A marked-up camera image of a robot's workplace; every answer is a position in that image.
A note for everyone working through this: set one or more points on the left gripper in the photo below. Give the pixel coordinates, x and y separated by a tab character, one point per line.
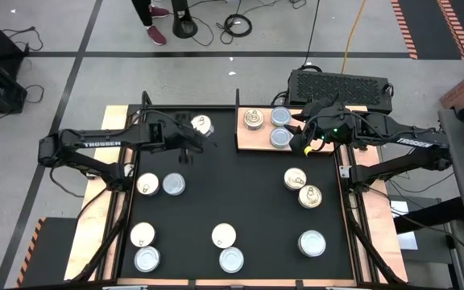
179	137

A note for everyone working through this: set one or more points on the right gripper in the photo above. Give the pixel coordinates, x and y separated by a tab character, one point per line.
332	121

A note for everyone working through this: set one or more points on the blue-label pull-tab can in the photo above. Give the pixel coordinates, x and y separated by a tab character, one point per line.
142	234
253	119
147	184
223	235
201	125

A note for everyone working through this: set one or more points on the green-label tuna can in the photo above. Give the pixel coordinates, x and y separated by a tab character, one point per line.
280	137
231	259
281	116
147	259
174	184

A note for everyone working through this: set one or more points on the pink-label seafood can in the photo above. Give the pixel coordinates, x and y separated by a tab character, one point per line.
310	196
311	243
295	178

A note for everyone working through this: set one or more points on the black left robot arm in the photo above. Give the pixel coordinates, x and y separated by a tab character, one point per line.
95	143

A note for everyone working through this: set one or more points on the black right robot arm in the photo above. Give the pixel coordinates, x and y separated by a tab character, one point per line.
413	141

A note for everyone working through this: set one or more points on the black perforated computer case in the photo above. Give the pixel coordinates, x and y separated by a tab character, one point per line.
336	86

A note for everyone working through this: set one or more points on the black stand base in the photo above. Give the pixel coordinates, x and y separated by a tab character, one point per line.
184	26

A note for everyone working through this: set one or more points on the person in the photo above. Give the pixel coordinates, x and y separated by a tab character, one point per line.
141	12

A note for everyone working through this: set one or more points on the white floor sheet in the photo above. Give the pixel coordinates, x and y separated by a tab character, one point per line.
401	209

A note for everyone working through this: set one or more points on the black desk leg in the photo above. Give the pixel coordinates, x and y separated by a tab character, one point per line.
429	215

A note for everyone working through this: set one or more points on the black mat orange-striped edge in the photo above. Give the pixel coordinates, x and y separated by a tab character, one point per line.
429	24
50	253

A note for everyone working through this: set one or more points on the grey desk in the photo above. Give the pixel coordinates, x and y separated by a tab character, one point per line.
463	193

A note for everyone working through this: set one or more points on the black aluminium table frame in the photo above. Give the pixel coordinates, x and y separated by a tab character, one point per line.
220	107

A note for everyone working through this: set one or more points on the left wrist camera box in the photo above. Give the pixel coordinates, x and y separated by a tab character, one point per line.
156	133

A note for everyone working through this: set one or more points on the wooden shelf with black frame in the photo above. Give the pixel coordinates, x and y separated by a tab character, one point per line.
256	141

